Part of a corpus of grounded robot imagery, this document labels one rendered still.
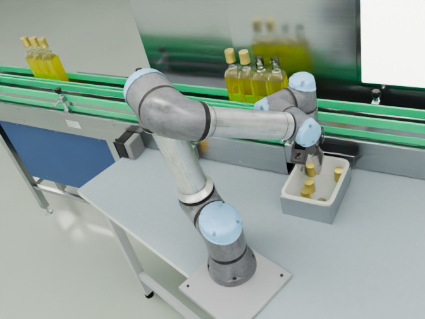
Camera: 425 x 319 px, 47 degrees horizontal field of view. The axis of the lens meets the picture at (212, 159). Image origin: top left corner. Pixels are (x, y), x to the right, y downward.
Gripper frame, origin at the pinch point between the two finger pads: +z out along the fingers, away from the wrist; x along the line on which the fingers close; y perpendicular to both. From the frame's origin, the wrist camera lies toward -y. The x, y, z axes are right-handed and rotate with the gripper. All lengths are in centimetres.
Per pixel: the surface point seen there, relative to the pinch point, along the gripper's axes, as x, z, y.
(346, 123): -7.5, -7.9, 18.2
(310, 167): 2.1, 4.4, 6.6
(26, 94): 141, -8, 7
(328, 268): -15.4, 10.8, -27.7
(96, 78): 110, -9, 24
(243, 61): 29.0, -27.3, 20.1
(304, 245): -5.6, 10.8, -21.7
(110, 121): 91, -1, 6
